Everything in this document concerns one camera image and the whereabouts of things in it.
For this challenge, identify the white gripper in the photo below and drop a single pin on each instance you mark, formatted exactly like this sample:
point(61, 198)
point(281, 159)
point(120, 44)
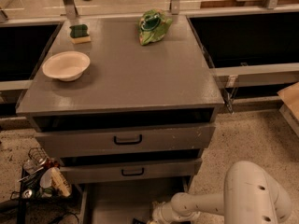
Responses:
point(163, 214)

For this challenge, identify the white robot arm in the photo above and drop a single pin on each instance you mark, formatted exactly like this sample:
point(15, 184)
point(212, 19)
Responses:
point(250, 196)

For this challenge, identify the grey open bottom drawer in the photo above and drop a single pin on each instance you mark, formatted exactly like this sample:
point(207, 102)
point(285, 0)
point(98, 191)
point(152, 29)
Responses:
point(122, 202)

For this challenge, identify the grey top drawer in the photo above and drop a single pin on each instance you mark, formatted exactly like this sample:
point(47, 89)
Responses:
point(125, 140)

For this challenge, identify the grey middle drawer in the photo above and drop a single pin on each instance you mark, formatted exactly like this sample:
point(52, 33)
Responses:
point(131, 171)

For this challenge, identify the grey drawer cabinet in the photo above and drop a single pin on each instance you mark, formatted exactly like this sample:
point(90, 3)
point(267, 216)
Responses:
point(127, 85)

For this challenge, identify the white cup in rack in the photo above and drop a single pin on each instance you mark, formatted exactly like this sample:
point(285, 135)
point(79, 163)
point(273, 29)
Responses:
point(46, 178)

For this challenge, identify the white paper bowl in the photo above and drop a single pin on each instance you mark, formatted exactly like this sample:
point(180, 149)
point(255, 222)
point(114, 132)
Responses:
point(66, 66)

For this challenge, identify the brown cardboard box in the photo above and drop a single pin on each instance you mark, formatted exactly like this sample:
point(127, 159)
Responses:
point(290, 98)

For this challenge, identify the green chip bag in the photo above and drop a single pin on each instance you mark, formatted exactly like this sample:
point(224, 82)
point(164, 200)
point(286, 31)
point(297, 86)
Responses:
point(153, 26)

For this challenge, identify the green yellow sponge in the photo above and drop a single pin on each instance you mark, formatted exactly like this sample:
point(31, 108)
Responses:
point(79, 34)

